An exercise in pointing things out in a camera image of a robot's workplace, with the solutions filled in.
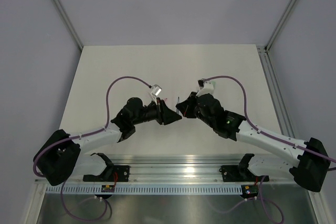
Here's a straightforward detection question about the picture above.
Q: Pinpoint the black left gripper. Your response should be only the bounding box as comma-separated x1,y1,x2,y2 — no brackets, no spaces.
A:
132,98,182,125

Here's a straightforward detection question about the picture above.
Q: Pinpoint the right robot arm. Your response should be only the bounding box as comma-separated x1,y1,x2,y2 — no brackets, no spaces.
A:
176,92,331,193

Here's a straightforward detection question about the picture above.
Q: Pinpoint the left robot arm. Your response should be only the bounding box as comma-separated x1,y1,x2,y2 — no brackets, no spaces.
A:
33,98,182,186

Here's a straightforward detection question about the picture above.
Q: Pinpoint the left controller board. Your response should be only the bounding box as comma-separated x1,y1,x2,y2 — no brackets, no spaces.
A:
101,185,115,193

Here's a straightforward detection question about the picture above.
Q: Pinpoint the controller board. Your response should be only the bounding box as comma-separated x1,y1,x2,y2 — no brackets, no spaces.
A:
101,185,115,193
241,185,259,199

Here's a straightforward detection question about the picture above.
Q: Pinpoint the right controller board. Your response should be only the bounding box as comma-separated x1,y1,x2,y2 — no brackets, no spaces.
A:
241,185,259,199

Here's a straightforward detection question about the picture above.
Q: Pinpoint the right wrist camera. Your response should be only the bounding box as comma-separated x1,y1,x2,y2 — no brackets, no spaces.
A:
196,79,215,97

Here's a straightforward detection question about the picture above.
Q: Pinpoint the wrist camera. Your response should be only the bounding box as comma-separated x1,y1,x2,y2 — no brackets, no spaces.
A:
149,84,162,102
196,79,215,97

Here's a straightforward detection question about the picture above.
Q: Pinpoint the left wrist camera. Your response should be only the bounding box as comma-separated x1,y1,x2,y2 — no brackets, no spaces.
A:
149,84,162,102

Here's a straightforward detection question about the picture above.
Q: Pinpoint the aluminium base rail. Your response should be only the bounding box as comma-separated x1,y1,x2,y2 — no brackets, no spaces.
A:
34,154,320,184

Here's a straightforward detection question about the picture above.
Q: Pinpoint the right side aluminium rail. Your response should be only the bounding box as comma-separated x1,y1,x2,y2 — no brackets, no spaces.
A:
256,45,295,137

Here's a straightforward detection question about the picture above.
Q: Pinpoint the white slotted cable duct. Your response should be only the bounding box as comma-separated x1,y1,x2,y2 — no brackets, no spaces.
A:
46,184,242,195

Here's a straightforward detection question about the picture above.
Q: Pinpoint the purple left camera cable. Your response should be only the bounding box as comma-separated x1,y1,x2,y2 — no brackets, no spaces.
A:
31,76,153,177

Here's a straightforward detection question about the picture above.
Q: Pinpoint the left aluminium frame post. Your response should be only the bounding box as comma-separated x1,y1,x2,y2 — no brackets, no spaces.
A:
51,0,84,51

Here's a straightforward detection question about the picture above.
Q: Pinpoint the aluminium frame post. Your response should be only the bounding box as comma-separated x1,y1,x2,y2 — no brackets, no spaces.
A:
51,0,84,51
264,0,299,53

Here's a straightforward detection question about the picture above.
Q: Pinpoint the right aluminium frame post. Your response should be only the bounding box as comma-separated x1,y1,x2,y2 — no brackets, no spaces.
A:
264,0,299,53

